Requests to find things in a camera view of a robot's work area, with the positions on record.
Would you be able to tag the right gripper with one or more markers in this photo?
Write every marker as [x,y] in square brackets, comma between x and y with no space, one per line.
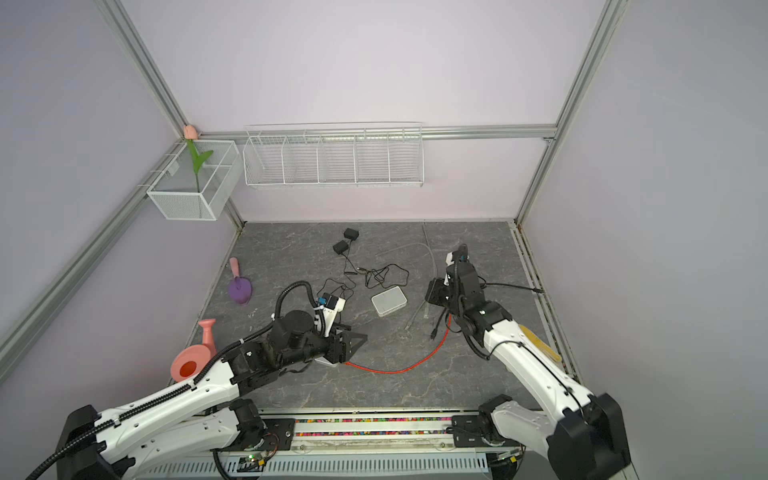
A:
[437,287]

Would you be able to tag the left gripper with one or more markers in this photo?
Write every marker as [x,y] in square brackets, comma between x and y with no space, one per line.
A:
[345,353]

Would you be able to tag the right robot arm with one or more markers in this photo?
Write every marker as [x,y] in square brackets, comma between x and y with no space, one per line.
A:
[582,435]

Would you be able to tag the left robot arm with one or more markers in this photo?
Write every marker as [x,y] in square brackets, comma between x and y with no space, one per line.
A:
[208,411]

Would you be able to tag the black power adapter near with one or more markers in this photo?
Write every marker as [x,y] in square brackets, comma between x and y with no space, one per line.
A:
[341,247]

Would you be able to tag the black power adapter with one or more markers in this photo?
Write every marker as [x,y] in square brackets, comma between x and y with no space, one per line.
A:
[351,234]
[341,247]

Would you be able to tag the black power adapter far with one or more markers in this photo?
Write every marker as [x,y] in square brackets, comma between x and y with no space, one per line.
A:
[351,234]

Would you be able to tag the yellow work glove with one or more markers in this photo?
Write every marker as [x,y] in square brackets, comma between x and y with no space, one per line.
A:
[542,346]

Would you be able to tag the pink watering can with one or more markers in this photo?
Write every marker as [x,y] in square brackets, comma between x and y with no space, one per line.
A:
[192,359]

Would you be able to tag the white mesh box basket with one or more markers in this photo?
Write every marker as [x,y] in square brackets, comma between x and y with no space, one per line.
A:
[174,190]

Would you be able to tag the artificial tulip flower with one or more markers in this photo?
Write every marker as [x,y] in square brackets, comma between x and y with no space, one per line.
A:
[199,158]

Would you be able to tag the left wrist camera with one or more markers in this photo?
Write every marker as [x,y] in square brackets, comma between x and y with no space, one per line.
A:
[329,308]

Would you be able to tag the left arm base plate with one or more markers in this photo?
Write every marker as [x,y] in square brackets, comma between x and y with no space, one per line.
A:
[275,434]

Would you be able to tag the purple trowel pink handle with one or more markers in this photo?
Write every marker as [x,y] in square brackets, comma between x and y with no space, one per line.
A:
[240,288]

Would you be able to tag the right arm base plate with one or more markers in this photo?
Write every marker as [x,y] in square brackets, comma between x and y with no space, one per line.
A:
[476,430]

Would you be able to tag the white wire shelf basket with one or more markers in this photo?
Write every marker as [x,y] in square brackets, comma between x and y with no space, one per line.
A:
[334,155]

